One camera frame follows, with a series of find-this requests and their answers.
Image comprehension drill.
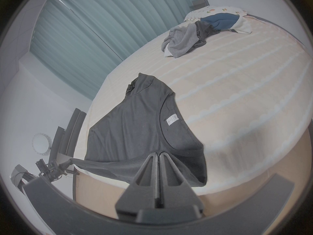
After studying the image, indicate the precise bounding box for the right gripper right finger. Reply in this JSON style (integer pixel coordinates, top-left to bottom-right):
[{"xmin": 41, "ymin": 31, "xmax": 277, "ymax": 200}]
[{"xmin": 159, "ymin": 152, "xmax": 205, "ymax": 215}]

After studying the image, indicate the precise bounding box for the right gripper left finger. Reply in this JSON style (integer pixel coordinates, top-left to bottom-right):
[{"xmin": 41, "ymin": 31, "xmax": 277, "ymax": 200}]
[{"xmin": 115, "ymin": 152, "xmax": 159, "ymax": 216}]

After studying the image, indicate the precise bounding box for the black T-shirt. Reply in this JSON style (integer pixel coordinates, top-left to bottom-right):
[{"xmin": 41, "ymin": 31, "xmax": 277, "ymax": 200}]
[{"xmin": 64, "ymin": 72, "xmax": 208, "ymax": 187}]

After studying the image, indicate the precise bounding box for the bed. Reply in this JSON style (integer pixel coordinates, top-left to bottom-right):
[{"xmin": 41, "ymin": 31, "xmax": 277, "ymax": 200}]
[{"xmin": 79, "ymin": 0, "xmax": 313, "ymax": 197}]

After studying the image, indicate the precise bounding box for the pile of clothes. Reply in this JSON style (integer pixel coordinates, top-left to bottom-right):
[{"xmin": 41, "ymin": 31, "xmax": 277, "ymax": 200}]
[{"xmin": 161, "ymin": 12, "xmax": 253, "ymax": 59}]

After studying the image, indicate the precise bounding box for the round white lamp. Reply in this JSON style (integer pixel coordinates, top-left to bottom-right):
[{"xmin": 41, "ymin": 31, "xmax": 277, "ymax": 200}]
[{"xmin": 32, "ymin": 133, "xmax": 51, "ymax": 155}]

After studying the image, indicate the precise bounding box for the blue-green curtain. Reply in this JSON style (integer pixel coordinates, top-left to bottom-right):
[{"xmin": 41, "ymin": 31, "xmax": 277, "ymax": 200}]
[
  {"xmin": 52, "ymin": 0, "xmax": 196, "ymax": 62},
  {"xmin": 29, "ymin": 0, "xmax": 124, "ymax": 101}
]

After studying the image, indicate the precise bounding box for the white printed pillow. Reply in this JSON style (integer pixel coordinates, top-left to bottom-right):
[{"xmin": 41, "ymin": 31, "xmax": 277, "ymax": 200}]
[{"xmin": 183, "ymin": 5, "xmax": 248, "ymax": 24}]

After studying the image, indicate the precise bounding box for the grey bedside table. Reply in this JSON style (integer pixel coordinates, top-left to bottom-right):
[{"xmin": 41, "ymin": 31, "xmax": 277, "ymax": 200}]
[{"xmin": 189, "ymin": 0, "xmax": 207, "ymax": 10}]

